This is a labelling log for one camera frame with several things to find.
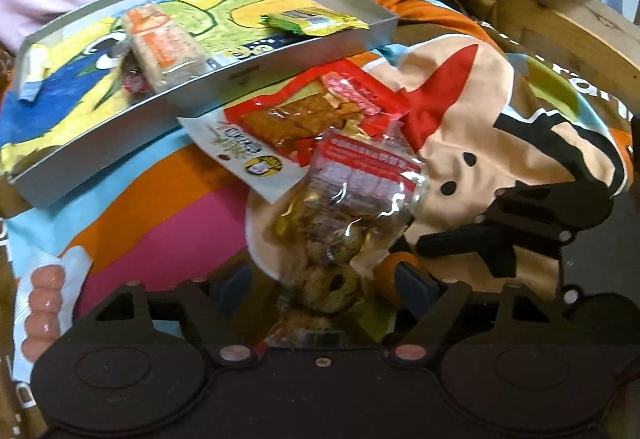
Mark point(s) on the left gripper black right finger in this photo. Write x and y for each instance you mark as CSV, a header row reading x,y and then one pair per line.
x,y
436,307

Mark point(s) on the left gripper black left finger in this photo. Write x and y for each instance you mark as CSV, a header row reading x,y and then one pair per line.
x,y
207,305

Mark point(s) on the small orange fruit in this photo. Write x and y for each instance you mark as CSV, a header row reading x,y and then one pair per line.
x,y
384,276

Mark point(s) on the clear bag of nuts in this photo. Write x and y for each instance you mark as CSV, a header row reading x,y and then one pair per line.
x,y
324,239

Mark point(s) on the red tofu snack packet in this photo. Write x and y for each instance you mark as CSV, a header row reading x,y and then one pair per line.
x,y
268,140

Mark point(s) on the colourful cartoon blanket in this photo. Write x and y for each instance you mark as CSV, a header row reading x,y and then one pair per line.
x,y
484,114

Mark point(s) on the white sausage snack packet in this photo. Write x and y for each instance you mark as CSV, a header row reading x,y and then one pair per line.
x,y
44,305

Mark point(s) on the grey tray with cartoon drawing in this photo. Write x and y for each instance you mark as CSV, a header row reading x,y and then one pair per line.
x,y
101,81

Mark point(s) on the orange cracker packet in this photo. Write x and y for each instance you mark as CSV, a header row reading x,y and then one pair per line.
x,y
168,55

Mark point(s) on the yellow green snack packet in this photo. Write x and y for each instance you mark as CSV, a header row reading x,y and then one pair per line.
x,y
313,21

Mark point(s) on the wooden bed frame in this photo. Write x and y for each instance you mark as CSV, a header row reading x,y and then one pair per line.
x,y
583,36

